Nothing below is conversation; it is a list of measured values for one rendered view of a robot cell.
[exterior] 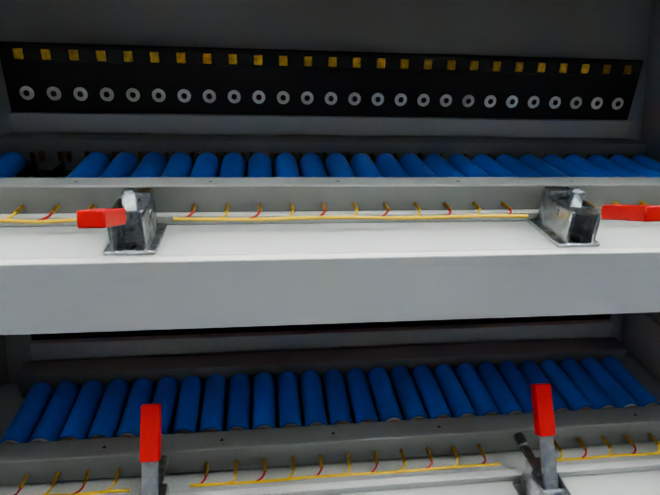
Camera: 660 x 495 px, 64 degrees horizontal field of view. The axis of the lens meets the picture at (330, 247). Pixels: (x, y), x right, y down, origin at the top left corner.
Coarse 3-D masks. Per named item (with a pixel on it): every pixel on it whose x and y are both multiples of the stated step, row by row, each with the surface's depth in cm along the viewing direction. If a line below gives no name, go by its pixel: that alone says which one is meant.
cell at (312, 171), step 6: (306, 156) 42; (312, 156) 41; (318, 156) 42; (300, 162) 42; (306, 162) 40; (312, 162) 40; (318, 162) 40; (306, 168) 39; (312, 168) 39; (318, 168) 39; (324, 168) 40; (306, 174) 38; (312, 174) 38; (318, 174) 37; (324, 174) 38
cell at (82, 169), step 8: (96, 152) 40; (88, 160) 38; (96, 160) 39; (104, 160) 40; (80, 168) 37; (88, 168) 37; (96, 168) 38; (104, 168) 39; (72, 176) 35; (80, 176) 35; (88, 176) 36; (96, 176) 37
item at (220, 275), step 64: (64, 128) 43; (128, 128) 44; (192, 128) 45; (256, 128) 45; (320, 128) 46; (384, 128) 47; (448, 128) 47; (512, 128) 48; (576, 128) 49; (0, 256) 29; (64, 256) 29; (128, 256) 29; (192, 256) 29; (256, 256) 30; (320, 256) 30; (384, 256) 30; (448, 256) 31; (512, 256) 31; (576, 256) 32; (640, 256) 33; (0, 320) 29; (64, 320) 30; (128, 320) 30; (192, 320) 31; (256, 320) 31; (320, 320) 32; (384, 320) 32
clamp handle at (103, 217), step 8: (128, 192) 29; (136, 192) 29; (128, 200) 29; (136, 200) 29; (104, 208) 26; (112, 208) 25; (120, 208) 26; (128, 208) 30; (136, 208) 30; (80, 216) 23; (88, 216) 23; (96, 216) 23; (104, 216) 23; (112, 216) 24; (120, 216) 25; (128, 216) 27; (136, 216) 29; (80, 224) 23; (88, 224) 23; (96, 224) 23; (104, 224) 23; (112, 224) 24; (120, 224) 25
